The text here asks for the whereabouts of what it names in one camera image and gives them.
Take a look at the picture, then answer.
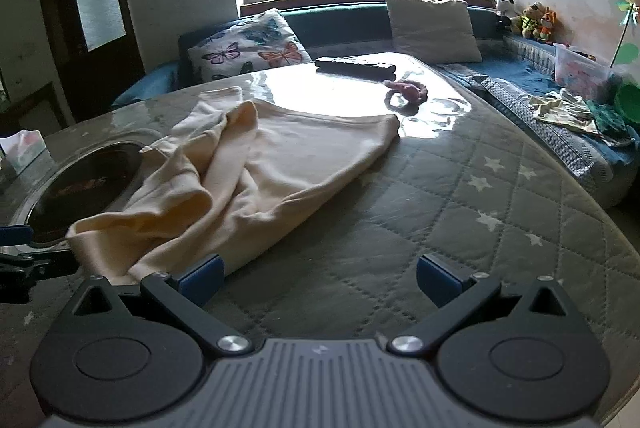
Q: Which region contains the black and white plush toy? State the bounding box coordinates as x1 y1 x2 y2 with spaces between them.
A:
495 0 521 34

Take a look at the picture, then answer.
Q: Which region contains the plain white pillow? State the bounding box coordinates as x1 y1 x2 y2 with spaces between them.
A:
386 0 483 64

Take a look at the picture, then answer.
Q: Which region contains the blue corner sofa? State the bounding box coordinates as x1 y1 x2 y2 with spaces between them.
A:
112 0 640 209

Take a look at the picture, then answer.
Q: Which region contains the green crumpled cloth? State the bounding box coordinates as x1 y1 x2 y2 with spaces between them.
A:
585 100 636 146

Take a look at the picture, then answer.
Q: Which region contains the round inset hot plate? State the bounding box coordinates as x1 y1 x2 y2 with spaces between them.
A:
20 140 151 254

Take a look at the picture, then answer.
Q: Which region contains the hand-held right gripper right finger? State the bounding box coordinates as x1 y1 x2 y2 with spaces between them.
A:
389 254 576 356

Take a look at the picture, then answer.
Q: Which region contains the brown plush toy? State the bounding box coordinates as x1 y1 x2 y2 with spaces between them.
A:
521 1 546 40

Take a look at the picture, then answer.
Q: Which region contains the pink knitted hair tie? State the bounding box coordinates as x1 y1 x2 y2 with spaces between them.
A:
384 79 430 105

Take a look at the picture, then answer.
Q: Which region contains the clear plastic storage box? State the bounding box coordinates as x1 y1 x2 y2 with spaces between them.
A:
554 43 626 101

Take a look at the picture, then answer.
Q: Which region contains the colourful pinwheel toy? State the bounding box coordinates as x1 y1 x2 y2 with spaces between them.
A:
612 0 640 69

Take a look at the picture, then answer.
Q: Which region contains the black remote control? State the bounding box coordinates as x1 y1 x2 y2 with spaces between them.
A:
315 56 397 79

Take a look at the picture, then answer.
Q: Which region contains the pale yellow crumpled cloth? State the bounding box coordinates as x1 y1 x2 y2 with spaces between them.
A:
529 88 598 134

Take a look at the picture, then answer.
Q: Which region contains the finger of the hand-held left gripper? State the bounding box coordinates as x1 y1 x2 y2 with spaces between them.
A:
0 250 78 304
0 224 35 250

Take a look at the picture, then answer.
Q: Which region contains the cream cloth garment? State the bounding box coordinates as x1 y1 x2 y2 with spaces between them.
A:
66 87 401 286

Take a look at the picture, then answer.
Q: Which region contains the dark wooden glass door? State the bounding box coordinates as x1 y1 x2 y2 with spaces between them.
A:
34 0 146 124

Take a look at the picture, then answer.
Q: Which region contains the dark wooden cabinet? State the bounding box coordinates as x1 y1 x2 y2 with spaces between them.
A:
0 82 68 144

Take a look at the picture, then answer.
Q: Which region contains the green plastic bowl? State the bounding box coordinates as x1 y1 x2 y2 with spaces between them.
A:
614 83 640 125

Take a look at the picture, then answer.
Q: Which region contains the blue sofa seat cover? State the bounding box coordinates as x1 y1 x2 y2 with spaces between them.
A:
435 58 640 184

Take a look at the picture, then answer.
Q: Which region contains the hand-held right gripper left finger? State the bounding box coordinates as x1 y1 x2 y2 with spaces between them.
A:
65 253 251 356

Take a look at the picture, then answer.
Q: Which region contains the orange plush toy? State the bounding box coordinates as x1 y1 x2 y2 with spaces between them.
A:
537 7 560 44

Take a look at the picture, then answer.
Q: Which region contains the tissue box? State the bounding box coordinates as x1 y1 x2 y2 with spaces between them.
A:
0 130 46 174

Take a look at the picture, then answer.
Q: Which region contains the butterfly print pillow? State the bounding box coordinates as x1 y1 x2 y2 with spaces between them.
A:
187 9 313 84

